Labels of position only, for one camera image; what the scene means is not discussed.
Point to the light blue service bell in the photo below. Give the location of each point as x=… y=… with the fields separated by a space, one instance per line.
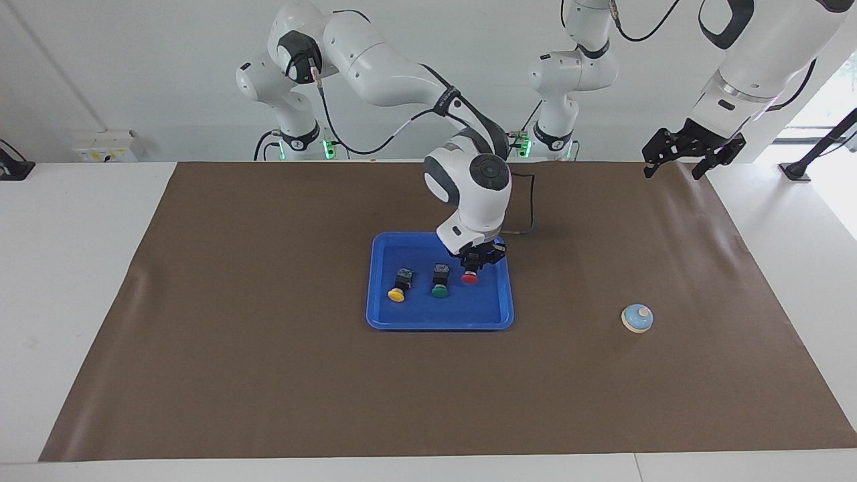
x=637 y=318

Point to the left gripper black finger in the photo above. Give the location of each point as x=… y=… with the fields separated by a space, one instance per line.
x=720 y=154
x=665 y=145

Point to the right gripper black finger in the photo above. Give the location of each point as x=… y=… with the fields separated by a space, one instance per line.
x=464 y=264
x=491 y=260

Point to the blue plastic tray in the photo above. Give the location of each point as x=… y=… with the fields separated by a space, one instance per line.
x=435 y=311

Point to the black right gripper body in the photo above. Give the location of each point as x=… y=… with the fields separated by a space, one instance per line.
x=482 y=251

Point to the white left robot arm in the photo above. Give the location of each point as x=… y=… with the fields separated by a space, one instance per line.
x=770 y=53

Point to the green push button switch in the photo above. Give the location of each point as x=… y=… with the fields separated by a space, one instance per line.
x=440 y=284

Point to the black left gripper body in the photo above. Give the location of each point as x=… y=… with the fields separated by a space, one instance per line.
x=704 y=135

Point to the black stand with long pole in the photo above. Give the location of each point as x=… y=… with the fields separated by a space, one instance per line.
x=797 y=171

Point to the yellow push button switch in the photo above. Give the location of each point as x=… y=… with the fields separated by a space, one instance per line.
x=399 y=288

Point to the black stand with square base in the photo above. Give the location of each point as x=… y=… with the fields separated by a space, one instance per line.
x=13 y=169

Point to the red push button switch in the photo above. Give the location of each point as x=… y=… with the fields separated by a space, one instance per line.
x=471 y=277

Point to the brown table mat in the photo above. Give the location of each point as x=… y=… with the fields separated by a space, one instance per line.
x=428 y=388

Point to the bright window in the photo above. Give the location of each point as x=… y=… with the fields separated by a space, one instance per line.
x=837 y=94

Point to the white wall socket box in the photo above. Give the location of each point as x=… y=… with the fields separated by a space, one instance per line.
x=104 y=147

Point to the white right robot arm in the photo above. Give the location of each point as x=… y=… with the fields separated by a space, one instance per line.
x=479 y=194

